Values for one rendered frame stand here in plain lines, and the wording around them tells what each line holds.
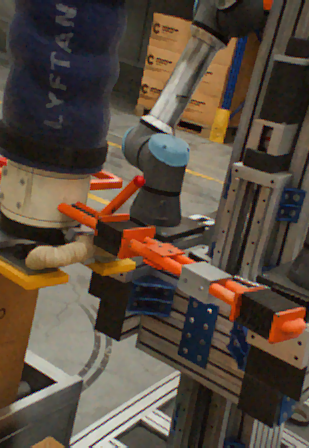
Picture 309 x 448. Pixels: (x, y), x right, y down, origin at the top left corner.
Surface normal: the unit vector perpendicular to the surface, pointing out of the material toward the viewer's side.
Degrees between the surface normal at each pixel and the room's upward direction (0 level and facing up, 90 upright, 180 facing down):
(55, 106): 73
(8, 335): 90
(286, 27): 90
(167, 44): 92
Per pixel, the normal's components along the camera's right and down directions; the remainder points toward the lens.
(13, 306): 0.76, 0.33
